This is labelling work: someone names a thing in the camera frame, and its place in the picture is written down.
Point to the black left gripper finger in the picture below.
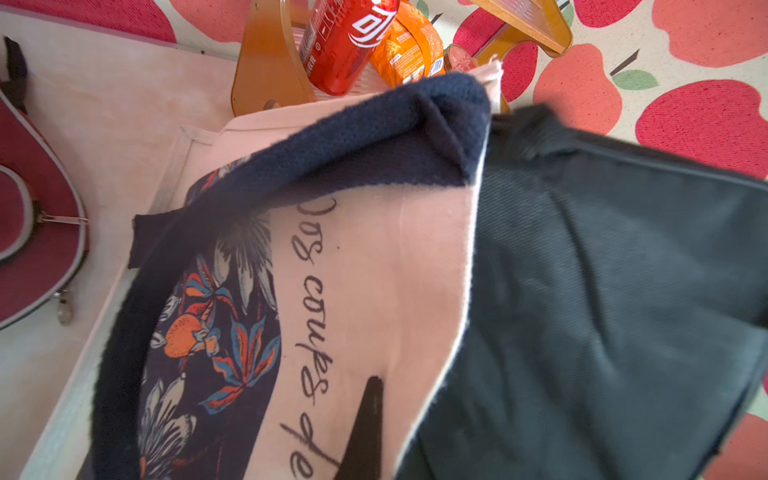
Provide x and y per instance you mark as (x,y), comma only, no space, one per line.
(362,459)

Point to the white canvas tote bag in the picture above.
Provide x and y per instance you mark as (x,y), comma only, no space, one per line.
(294,255)

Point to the maroon paddle case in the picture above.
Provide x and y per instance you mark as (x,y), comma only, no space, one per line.
(44,224)

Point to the orange snack bag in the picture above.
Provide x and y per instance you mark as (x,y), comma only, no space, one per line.
(411,50)

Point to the wooden two-tier shelf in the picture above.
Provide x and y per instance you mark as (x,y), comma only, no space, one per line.
(269,72)

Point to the red lidded round tin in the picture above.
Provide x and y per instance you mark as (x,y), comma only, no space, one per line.
(458,60)

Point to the red soda can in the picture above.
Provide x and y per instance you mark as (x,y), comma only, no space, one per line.
(341,38)

